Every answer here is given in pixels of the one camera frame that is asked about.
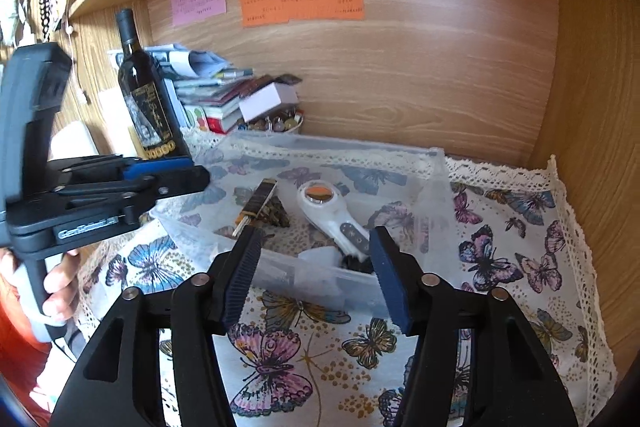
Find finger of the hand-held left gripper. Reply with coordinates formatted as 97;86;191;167
50;153;195;182
55;165;211;228

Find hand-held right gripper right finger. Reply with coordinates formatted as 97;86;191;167
369;227;581;427

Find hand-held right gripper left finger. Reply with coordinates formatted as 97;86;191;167
50;224;266;427

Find black lipstick tube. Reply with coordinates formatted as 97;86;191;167
341;254;376;276

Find tortoiseshell hair clip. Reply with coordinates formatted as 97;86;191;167
260;198;292;229

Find small white cube box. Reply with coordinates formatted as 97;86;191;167
299;247;346;279

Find white handheld device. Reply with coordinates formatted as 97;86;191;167
296;180;371;256

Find clear plastic storage box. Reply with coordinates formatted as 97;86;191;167
154;129;452;309

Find person's left hand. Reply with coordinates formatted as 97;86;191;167
0;249;82;325

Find white board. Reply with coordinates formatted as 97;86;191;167
97;89;136;154

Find dark wine bottle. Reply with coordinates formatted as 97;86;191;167
115;8;194;160

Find stack of books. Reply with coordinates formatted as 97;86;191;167
172;67;302;136

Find white plush bag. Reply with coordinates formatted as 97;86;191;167
0;0;32;48

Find bowl of beads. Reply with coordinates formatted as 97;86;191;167
240;107;306;136

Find butterfly print tablecloth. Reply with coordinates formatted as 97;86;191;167
75;127;619;427

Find folded printed papers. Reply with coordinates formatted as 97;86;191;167
107;42;232;81

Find white cardboard box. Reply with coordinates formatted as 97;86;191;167
238;82;300;123

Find orange sticky note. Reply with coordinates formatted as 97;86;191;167
240;0;365;30

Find person's red clothing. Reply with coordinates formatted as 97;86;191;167
0;302;67;414

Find black lace hanging strap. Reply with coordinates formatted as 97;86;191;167
32;0;82;44

